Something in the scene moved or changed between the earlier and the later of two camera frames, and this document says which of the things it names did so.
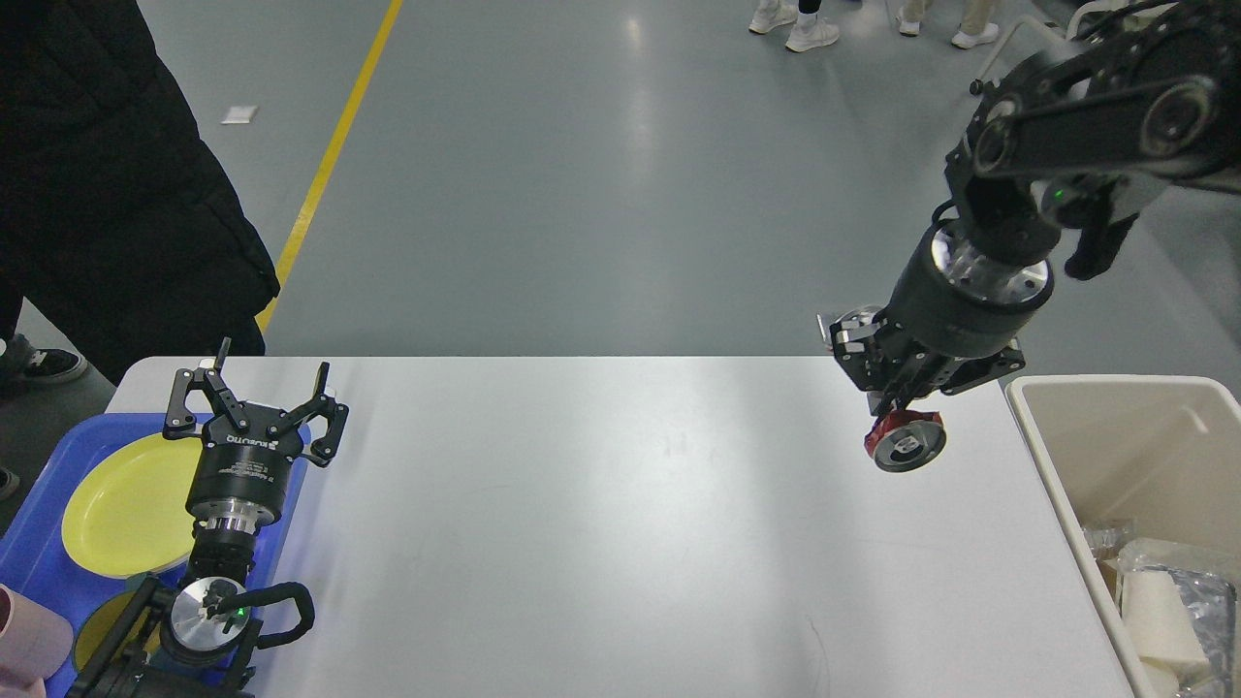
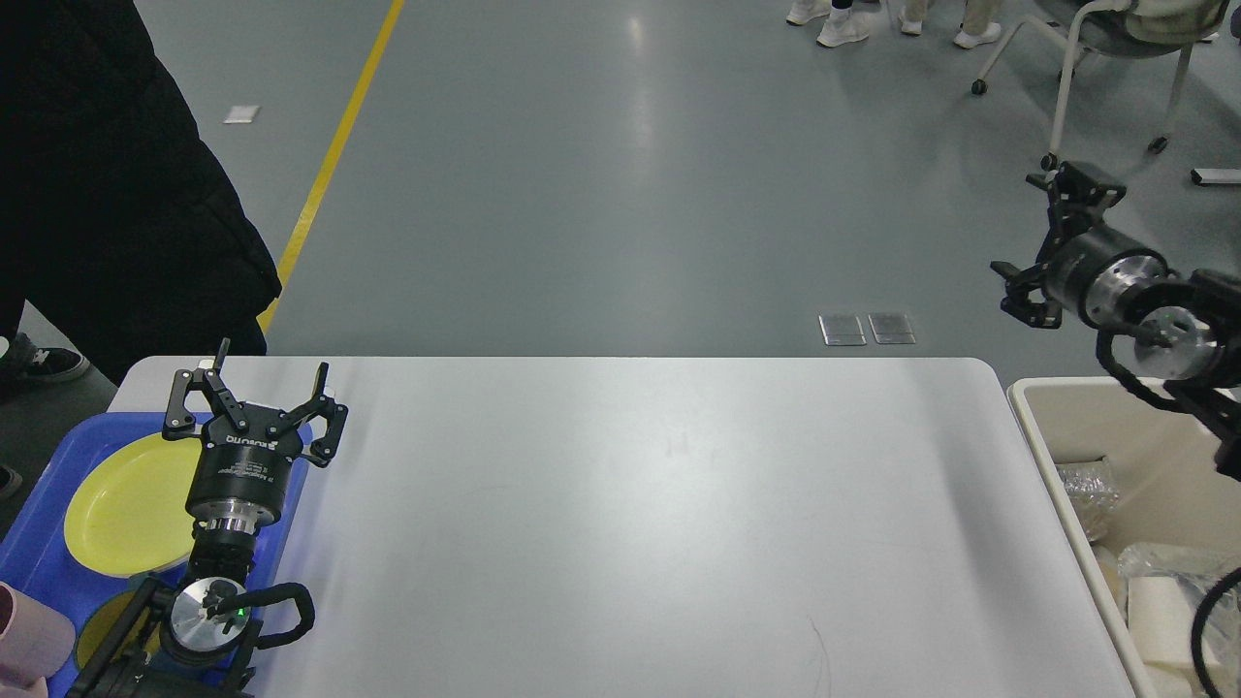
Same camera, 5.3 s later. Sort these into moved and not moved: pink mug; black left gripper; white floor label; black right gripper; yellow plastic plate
Moved: black right gripper
Not moved: yellow plastic plate; white floor label; pink mug; black left gripper
